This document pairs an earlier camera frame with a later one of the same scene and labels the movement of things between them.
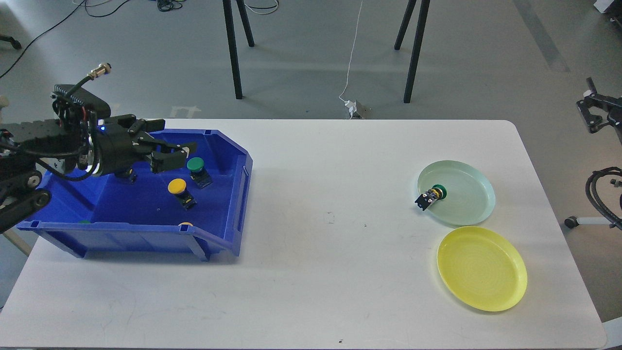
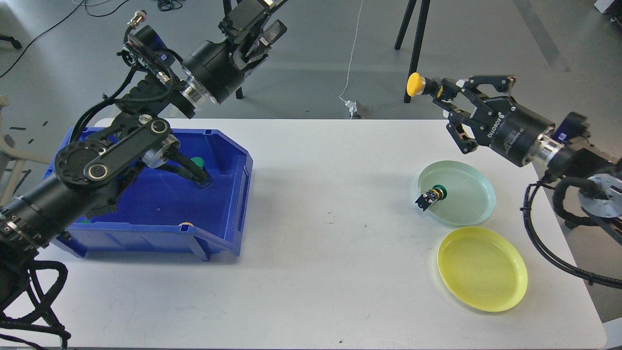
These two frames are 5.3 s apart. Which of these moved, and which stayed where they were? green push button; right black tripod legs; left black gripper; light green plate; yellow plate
Moved: left black gripper
Stayed: yellow plate; right black tripod legs; green push button; light green plate
